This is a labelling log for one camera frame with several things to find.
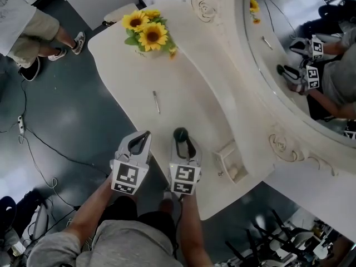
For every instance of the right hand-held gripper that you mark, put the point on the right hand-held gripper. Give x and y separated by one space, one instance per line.
183 177

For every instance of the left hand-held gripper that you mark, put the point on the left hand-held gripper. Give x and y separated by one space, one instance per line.
128 177

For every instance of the dark green ball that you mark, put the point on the dark green ball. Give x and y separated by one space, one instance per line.
180 133

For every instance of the small cream drawer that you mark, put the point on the small cream drawer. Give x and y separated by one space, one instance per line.
222 154

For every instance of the silver pen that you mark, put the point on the silver pen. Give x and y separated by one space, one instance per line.
156 101

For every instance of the white vanity table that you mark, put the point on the white vanity table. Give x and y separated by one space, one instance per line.
180 88

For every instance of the person's right forearm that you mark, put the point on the person's right forearm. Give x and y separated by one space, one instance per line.
194 232

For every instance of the person's left forearm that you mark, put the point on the person's left forearm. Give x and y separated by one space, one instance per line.
91 213

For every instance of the person's white shoe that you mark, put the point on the person's white shoe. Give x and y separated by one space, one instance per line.
167 195

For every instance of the person's black shorts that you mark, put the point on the person's black shorts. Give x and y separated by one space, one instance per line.
125 207

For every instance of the person's grey shirt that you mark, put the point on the person's grey shirt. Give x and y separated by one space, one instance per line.
125 246

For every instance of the sunflower bouquet in white pot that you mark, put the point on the sunflower bouquet in white pot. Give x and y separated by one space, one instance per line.
151 36

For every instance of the white power strip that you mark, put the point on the white power strip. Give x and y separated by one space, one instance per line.
20 122

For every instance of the black white office chair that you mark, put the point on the black white office chair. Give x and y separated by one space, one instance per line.
281 243

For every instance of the black white sneaker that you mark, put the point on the black white sneaker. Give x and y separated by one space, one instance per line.
30 69

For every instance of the white low cabinet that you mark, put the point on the white low cabinet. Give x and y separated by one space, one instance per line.
91 1

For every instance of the oval mirror with cream frame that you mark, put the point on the oval mirror with cream frame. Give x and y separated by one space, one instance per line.
278 24

